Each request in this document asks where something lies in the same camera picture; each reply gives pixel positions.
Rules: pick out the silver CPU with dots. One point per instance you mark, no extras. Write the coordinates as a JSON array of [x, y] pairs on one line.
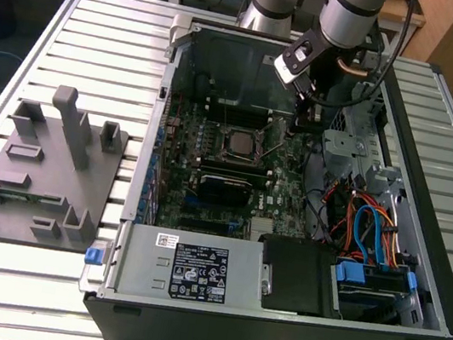
[[243, 142]]

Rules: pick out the CPU socket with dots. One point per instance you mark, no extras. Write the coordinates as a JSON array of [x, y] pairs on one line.
[[226, 144]]

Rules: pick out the blue expansion slot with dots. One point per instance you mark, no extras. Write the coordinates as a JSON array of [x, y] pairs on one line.
[[193, 202]]

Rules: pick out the black expansion slot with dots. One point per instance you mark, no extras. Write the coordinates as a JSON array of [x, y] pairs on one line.
[[200, 225]]

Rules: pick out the metal drive cage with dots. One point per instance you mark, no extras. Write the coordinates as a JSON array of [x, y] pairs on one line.
[[342, 149]]

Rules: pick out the green motherboard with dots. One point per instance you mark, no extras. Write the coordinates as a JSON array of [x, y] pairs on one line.
[[288, 188]]

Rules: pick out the black graphics card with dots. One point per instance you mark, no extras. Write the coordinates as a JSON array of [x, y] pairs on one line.
[[223, 191]]

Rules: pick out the grey case latch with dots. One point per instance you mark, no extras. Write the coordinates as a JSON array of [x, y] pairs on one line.
[[179, 26]]

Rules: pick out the silver chipset heat sink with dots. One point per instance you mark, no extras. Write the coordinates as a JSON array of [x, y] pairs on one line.
[[263, 225]]

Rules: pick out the hard disk in blue carrier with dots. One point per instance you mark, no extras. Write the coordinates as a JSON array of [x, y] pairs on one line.
[[350, 272]]

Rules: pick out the black air shroud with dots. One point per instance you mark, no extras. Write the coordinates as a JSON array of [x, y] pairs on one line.
[[300, 276]]

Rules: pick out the silver metal latch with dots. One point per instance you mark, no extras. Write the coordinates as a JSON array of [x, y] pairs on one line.
[[266, 280]]

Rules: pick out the white barcode sticker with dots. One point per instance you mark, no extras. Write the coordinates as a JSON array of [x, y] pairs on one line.
[[165, 240]]

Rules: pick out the black label sticker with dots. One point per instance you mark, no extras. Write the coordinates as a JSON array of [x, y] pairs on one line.
[[199, 273]]

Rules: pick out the silver power supply unit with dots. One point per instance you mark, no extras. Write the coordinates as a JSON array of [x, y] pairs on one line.
[[143, 260]]

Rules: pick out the black PC case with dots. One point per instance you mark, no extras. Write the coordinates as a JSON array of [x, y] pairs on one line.
[[225, 338]]

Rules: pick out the blue plastic latch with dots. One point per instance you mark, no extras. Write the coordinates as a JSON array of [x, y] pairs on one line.
[[93, 256]]

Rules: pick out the grey parts rack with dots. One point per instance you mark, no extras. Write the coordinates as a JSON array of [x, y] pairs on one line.
[[54, 194]]

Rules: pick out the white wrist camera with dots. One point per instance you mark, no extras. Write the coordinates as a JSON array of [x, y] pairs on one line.
[[293, 62]]

